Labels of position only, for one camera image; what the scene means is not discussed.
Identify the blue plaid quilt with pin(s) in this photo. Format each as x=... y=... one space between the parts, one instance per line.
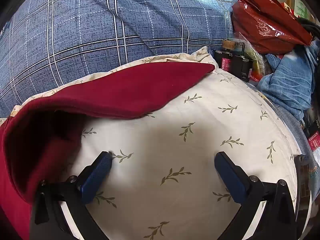
x=75 y=42

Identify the black cloth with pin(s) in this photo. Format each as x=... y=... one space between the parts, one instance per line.
x=308 y=28

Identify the blue denim garment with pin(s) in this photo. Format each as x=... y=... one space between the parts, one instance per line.
x=287 y=80

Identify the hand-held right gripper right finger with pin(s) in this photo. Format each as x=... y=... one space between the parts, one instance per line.
x=230 y=177

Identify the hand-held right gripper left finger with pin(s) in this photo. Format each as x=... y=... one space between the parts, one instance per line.
x=97 y=177

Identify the dark red small garment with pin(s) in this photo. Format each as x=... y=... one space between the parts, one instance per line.
x=125 y=90

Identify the black box with pink label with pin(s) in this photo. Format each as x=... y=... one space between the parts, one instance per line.
x=237 y=65

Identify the red label packet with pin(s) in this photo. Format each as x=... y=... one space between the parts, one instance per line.
x=314 y=141

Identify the red plastic bag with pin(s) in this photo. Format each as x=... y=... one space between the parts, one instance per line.
x=270 y=30

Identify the printed plastic packet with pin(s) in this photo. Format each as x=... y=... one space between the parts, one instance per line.
x=256 y=60

